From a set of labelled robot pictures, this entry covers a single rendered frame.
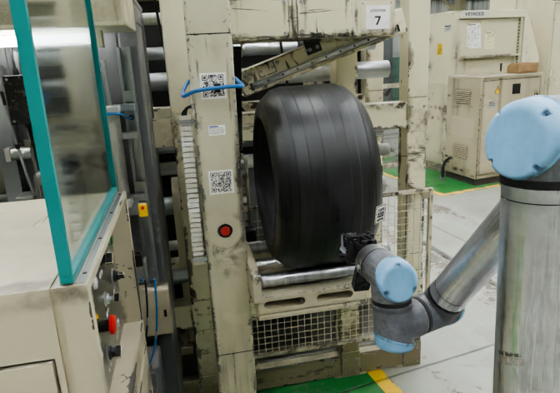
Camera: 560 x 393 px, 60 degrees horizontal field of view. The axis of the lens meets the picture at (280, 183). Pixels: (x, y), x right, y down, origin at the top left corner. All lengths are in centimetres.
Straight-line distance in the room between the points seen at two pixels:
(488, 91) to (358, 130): 461
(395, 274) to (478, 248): 18
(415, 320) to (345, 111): 61
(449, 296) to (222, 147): 76
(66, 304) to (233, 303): 90
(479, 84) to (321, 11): 424
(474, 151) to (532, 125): 524
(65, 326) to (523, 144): 73
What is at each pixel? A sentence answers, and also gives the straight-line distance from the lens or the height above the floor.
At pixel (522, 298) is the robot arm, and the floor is 121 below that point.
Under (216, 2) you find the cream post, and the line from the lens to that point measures 145.
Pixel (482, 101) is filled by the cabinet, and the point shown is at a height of 97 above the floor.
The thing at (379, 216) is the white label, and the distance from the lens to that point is 144.
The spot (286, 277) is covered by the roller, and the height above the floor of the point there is 91.
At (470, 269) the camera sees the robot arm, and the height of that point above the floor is 113.
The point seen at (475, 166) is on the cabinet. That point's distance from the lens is 602.
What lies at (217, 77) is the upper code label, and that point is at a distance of 145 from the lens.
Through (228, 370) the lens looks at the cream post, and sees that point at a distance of 177.
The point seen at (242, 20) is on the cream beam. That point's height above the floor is 171.
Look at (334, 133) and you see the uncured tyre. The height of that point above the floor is 137.
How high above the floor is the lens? 159
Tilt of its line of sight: 15 degrees down
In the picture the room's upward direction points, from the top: 3 degrees counter-clockwise
